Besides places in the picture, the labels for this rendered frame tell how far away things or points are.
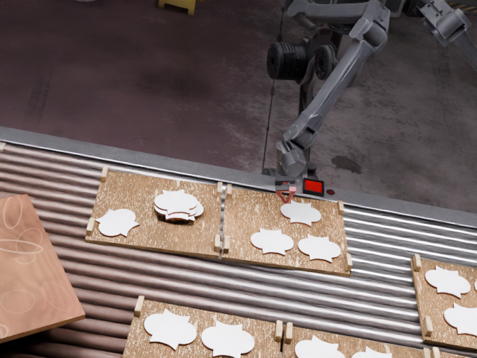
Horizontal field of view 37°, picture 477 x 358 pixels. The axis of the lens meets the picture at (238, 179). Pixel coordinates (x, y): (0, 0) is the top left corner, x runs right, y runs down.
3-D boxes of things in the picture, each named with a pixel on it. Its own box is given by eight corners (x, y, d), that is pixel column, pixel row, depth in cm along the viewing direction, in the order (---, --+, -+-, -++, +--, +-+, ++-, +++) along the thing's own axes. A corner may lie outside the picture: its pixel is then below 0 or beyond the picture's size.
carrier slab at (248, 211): (225, 190, 246) (226, 186, 245) (339, 206, 249) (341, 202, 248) (221, 260, 218) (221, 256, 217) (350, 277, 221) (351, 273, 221)
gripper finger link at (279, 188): (275, 207, 232) (275, 186, 226) (275, 193, 237) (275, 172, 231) (296, 207, 231) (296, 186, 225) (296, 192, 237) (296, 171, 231)
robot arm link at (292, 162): (312, 134, 226) (294, 122, 221) (324, 155, 217) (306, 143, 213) (287, 160, 230) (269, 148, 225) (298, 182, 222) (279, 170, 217)
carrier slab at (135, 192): (103, 173, 242) (103, 169, 241) (221, 189, 246) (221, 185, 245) (84, 242, 214) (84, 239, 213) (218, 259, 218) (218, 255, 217)
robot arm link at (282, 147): (291, 136, 226) (274, 139, 225) (297, 148, 220) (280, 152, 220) (291, 153, 230) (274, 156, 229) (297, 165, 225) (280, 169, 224)
